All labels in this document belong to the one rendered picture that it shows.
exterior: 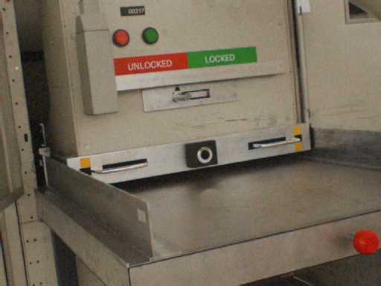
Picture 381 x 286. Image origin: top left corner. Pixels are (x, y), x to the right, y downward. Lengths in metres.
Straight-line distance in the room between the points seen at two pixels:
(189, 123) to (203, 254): 0.54
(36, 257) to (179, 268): 0.70
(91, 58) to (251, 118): 0.41
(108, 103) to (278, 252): 0.43
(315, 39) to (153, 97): 0.56
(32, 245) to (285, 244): 0.72
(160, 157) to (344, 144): 0.38
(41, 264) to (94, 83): 0.50
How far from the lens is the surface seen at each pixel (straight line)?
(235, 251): 0.74
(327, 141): 1.31
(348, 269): 1.36
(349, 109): 1.65
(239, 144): 1.26
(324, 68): 1.61
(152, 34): 1.19
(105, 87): 1.05
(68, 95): 1.16
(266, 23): 1.31
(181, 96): 1.17
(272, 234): 0.76
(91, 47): 1.04
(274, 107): 1.31
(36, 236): 1.36
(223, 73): 1.21
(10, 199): 1.23
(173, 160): 1.20
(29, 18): 1.97
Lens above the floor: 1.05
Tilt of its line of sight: 7 degrees down
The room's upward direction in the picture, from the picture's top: 6 degrees counter-clockwise
